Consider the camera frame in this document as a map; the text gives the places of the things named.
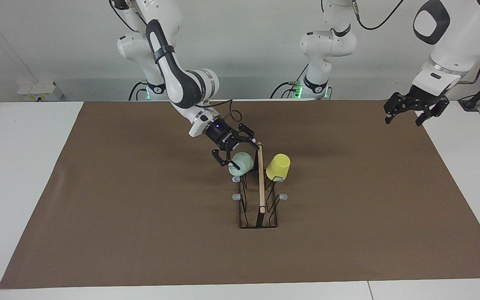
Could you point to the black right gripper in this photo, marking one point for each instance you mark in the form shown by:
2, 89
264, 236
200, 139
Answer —
222, 133

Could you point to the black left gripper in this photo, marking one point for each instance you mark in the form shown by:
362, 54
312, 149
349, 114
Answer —
421, 100

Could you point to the pale green plastic cup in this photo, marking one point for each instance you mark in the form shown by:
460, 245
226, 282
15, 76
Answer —
242, 163

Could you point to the yellow plastic cup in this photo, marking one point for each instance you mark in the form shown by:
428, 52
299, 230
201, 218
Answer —
278, 167

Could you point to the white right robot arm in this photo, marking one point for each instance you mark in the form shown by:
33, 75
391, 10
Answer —
181, 83

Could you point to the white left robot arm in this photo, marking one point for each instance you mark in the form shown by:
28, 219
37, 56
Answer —
327, 41

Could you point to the brown table mat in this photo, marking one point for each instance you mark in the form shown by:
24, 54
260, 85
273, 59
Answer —
140, 250

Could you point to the white power strip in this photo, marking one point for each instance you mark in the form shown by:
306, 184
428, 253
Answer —
40, 91

